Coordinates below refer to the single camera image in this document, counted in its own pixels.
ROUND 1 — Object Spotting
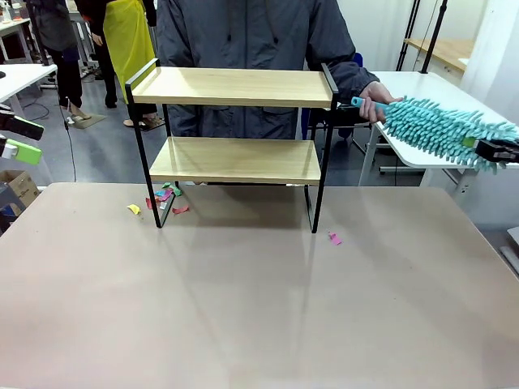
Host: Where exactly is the teal chenille duster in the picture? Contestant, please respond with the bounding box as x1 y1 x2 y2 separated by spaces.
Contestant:
350 95 519 176

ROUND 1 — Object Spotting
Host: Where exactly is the two-tier wooden black-frame shelf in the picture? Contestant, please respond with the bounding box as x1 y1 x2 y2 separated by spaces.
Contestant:
124 58 340 234

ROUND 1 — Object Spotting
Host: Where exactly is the person's left forearm grey sleeve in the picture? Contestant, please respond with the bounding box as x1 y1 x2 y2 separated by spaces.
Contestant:
324 52 381 100

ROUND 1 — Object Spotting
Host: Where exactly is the person's left hand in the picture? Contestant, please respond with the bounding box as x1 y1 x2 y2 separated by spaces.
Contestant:
358 80 405 123

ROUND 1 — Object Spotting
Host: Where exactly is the cardboard box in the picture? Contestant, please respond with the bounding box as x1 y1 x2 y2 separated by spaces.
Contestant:
0 169 41 216

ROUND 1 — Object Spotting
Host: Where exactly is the small white desk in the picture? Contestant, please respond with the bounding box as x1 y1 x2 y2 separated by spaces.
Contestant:
0 63 59 118

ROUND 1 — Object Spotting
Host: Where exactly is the grey floor mat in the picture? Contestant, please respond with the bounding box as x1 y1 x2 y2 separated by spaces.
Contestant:
66 113 107 130

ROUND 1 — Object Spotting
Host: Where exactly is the large white side table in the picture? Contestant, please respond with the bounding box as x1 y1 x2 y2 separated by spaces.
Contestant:
358 71 519 203

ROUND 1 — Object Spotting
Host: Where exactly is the background white workbench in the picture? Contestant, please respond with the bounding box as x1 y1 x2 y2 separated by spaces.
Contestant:
0 0 34 64

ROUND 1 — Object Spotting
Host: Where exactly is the person in dark clothes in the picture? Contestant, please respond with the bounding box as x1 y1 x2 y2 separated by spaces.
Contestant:
27 0 85 122

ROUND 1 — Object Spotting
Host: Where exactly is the wooden-top background table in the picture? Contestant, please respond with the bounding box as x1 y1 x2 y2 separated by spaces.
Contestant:
404 36 476 86

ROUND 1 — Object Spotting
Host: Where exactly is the black tripod pole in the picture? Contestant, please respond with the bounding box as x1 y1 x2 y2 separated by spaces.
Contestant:
396 0 422 72
420 0 449 75

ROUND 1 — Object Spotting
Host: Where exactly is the person in yellow apron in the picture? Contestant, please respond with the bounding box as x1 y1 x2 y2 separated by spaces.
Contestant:
75 0 158 127

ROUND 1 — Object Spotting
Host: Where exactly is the black office chair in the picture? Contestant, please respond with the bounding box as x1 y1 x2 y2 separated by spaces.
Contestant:
307 103 401 176

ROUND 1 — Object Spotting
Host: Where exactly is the person in grey jacket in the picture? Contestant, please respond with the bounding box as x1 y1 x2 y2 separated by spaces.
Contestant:
156 0 360 142

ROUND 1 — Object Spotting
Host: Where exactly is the black floor cable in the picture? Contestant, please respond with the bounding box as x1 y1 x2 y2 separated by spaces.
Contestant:
61 105 79 184

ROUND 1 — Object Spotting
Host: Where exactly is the grey metal frame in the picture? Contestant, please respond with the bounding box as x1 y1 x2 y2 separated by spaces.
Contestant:
497 226 519 281

